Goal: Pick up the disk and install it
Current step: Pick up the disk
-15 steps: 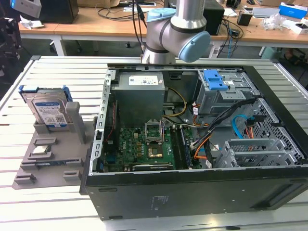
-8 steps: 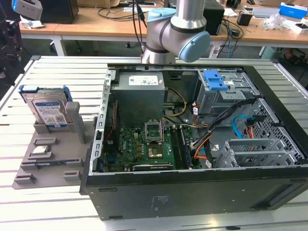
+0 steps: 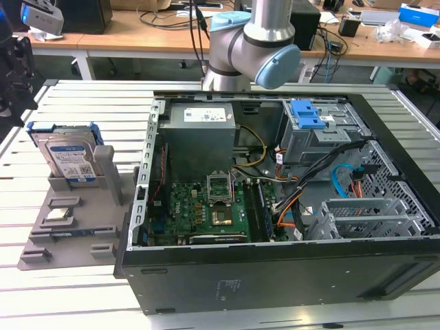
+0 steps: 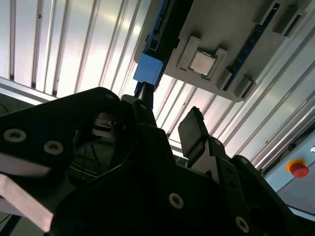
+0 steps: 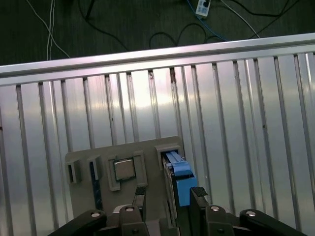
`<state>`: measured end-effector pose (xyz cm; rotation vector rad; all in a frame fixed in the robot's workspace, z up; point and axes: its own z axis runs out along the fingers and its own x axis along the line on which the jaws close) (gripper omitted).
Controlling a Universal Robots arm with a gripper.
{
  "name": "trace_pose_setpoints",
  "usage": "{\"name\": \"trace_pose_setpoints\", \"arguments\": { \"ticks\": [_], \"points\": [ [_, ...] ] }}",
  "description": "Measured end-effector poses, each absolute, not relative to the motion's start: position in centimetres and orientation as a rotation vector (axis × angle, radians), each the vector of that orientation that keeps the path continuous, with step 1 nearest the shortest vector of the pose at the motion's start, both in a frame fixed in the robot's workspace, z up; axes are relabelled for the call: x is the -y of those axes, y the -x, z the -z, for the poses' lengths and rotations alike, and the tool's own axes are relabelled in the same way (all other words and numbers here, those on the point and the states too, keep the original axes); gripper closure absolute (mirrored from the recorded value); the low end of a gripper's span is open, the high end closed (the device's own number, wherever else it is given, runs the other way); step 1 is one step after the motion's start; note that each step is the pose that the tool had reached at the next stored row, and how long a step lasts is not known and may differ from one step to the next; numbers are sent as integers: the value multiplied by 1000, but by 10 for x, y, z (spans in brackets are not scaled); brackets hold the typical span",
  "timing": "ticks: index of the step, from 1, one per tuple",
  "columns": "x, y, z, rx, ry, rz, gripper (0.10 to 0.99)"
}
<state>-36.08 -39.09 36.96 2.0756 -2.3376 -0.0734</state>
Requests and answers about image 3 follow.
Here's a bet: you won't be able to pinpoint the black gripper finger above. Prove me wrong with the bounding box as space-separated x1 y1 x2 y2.
0 36 39 129

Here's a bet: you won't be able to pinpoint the hard disk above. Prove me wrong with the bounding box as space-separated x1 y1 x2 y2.
26 120 105 183

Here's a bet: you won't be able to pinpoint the metal disk bay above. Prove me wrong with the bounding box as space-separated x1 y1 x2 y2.
305 197 430 241

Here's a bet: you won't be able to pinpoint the crumpled white paper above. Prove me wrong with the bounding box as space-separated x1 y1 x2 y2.
29 30 65 43

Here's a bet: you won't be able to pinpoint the large black box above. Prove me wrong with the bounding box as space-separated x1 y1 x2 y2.
54 0 113 35

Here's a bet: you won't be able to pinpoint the silver CPU chip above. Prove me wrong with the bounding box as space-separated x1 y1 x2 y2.
46 208 73 221

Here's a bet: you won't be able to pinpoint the grey parts rack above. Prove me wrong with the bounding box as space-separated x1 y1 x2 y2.
16 144 139 272

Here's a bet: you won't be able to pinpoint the RAM stick with blue label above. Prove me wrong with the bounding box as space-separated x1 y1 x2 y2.
49 230 96 239

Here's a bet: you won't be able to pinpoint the grey power supply unit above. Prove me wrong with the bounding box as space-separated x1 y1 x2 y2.
158 102 241 176

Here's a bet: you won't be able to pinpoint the green motherboard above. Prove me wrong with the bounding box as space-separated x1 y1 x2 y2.
140 180 287 247

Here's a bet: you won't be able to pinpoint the metal socket cover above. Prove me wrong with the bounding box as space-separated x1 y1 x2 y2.
205 170 237 207

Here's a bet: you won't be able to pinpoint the CPU socket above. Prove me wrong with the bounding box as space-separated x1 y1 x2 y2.
209 204 233 227

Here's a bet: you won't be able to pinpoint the black graphics card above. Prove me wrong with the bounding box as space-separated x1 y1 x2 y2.
178 233 248 245

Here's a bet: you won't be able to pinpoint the black RAM slot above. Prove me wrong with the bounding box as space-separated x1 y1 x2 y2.
250 180 270 242
243 180 259 242

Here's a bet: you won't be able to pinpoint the RAM stick in slot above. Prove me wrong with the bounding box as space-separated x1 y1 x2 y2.
257 181 276 241

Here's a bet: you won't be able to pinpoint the black computer tower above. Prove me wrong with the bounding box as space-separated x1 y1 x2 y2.
290 7 322 52

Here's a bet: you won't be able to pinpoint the blue plastic cage latch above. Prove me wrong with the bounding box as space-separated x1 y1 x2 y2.
290 99 326 130

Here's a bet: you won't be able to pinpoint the grey metal drive cage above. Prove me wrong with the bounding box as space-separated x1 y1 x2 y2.
276 99 373 173

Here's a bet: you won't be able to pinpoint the small black container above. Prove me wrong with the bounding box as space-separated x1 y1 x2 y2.
338 16 362 38

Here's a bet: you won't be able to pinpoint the black PC case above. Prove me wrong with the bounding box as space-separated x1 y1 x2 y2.
113 89 440 316

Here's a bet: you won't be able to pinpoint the flat grey box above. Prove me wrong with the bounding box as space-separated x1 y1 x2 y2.
360 10 399 26

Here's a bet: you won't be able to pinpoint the clear plastic bags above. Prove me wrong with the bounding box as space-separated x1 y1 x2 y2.
374 19 413 44

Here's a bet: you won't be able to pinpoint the blue and white box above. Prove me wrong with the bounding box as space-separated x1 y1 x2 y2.
398 3 440 28

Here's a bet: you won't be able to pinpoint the white open box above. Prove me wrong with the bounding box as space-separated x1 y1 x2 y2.
410 29 440 50

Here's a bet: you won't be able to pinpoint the wooden desk white frame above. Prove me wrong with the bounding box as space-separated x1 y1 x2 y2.
77 6 440 82
27 32 89 80

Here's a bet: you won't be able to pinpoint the black desk cables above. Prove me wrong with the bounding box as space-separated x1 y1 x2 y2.
137 9 207 32

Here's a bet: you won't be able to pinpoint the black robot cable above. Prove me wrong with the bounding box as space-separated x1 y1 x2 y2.
188 0 211 78

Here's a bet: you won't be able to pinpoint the yellow wire bundle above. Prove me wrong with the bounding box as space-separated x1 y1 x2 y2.
232 125 269 169

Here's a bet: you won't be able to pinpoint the orange wire loop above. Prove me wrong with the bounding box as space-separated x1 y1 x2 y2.
276 202 303 229

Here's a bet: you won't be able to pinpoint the black cable bundle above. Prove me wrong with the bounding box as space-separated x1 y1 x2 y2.
273 139 371 215

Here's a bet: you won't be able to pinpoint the blue data wire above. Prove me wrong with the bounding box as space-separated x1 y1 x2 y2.
331 164 355 199

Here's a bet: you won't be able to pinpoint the orange power wire with plug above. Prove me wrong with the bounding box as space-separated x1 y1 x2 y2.
350 166 365 199

